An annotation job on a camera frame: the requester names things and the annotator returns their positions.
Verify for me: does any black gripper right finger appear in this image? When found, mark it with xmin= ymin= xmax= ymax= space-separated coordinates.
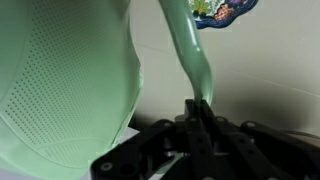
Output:
xmin=199 ymin=99 xmax=320 ymax=180

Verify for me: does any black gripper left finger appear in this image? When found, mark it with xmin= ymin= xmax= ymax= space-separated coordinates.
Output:
xmin=89 ymin=99 xmax=218 ymax=180

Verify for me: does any white dust bin green lid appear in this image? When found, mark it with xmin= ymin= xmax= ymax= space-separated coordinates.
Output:
xmin=0 ymin=0 xmax=214 ymax=180

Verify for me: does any floral decorative wall plate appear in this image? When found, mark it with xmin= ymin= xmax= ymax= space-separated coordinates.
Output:
xmin=189 ymin=0 xmax=260 ymax=30

